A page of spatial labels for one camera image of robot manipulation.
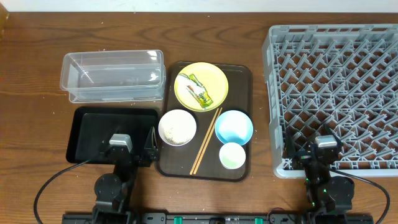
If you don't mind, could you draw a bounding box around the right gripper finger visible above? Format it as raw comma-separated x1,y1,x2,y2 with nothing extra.
285,128,295,159
322,124,343,146

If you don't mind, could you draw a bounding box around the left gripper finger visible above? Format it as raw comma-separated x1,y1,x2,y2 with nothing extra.
151,127,159,161
142,127,153,165

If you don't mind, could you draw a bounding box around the pile of rice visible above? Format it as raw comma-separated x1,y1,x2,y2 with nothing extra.
163,124,192,146

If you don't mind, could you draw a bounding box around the pink bowl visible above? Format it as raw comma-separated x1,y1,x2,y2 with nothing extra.
158,110,197,146

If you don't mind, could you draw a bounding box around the wooden chopstick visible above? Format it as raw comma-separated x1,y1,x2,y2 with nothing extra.
190,108,220,175
193,108,223,175

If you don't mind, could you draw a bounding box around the pale green cup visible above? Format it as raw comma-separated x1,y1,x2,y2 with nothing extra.
219,142,246,169

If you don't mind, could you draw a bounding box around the blue bowl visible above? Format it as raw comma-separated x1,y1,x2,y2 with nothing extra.
215,110,254,146

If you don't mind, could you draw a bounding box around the green snack wrapper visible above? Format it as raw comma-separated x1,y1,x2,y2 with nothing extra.
177,73,213,110

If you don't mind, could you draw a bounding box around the yellow plate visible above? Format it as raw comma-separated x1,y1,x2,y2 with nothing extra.
174,62,229,112

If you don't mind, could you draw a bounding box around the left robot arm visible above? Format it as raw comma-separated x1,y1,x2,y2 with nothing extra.
91,127,159,224

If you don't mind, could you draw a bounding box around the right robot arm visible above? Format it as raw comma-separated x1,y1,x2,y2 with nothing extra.
285,124,354,223

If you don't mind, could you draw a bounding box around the grey dishwasher rack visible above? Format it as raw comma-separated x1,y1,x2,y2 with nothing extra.
262,24,397,179

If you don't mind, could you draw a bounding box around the black plastic tray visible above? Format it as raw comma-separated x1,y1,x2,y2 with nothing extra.
66,106,158,164

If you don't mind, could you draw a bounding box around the dark brown serving tray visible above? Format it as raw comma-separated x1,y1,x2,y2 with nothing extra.
156,64,252,182

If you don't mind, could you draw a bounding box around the clear plastic bin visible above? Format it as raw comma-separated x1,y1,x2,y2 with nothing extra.
60,50,166,103

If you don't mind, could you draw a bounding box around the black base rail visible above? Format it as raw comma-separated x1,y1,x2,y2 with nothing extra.
61,212,374,224

